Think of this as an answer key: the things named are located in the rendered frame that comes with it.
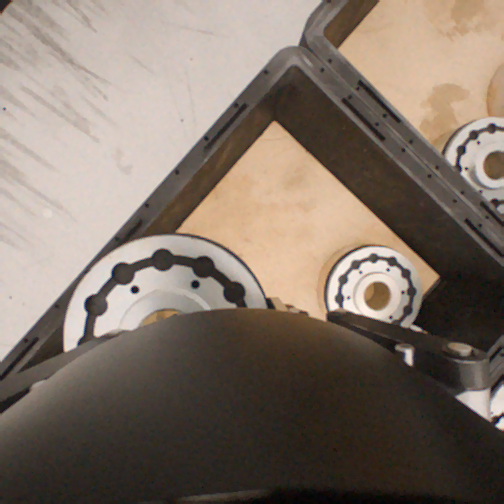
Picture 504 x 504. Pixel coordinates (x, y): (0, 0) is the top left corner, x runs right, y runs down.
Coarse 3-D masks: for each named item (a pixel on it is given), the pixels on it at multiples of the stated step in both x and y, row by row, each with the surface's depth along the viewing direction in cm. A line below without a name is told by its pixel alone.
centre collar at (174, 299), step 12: (168, 288) 14; (144, 300) 14; (156, 300) 14; (168, 300) 14; (180, 300) 14; (192, 300) 14; (132, 312) 14; (144, 312) 14; (156, 312) 14; (180, 312) 14; (120, 324) 14; (132, 324) 14
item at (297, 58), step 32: (288, 64) 21; (320, 64) 22; (256, 96) 21; (352, 96) 22; (224, 128) 23; (384, 128) 22; (192, 160) 21; (416, 160) 22; (160, 192) 21; (448, 192) 23; (128, 224) 21; (480, 224) 23; (96, 256) 21; (64, 320) 21; (32, 352) 21
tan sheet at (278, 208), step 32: (256, 160) 32; (288, 160) 32; (224, 192) 31; (256, 192) 32; (288, 192) 32; (320, 192) 32; (192, 224) 31; (224, 224) 32; (256, 224) 32; (288, 224) 32; (320, 224) 32; (352, 224) 33; (384, 224) 33; (256, 256) 32; (288, 256) 32; (320, 256) 33; (416, 256) 33; (288, 288) 33
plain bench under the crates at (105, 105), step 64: (64, 0) 41; (128, 0) 42; (192, 0) 43; (256, 0) 43; (320, 0) 44; (0, 64) 41; (64, 64) 42; (128, 64) 42; (192, 64) 43; (256, 64) 44; (0, 128) 42; (64, 128) 42; (128, 128) 43; (192, 128) 43; (0, 192) 42; (64, 192) 43; (128, 192) 43; (0, 256) 43; (64, 256) 43; (0, 320) 43
